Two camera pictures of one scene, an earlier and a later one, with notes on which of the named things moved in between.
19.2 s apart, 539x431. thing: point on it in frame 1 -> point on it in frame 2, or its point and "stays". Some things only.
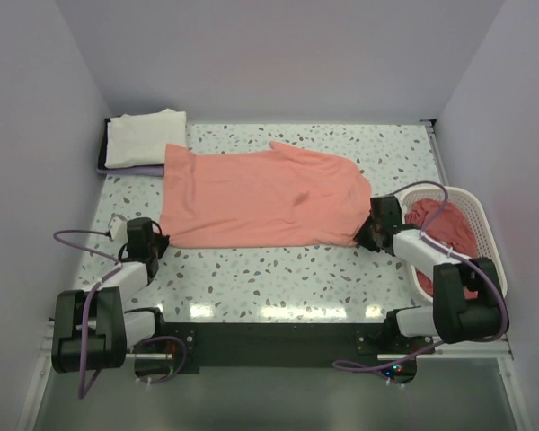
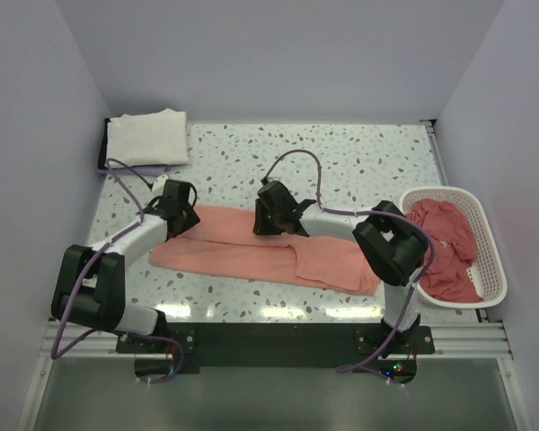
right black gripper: [361, 238] -> [260, 227]
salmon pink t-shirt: [277, 197] -> [225, 241]
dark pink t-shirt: [451, 227] stays
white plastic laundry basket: [472, 205] stays
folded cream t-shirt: [141, 140] stays
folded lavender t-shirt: [146, 171] stays
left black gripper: [163, 242] -> [191, 219]
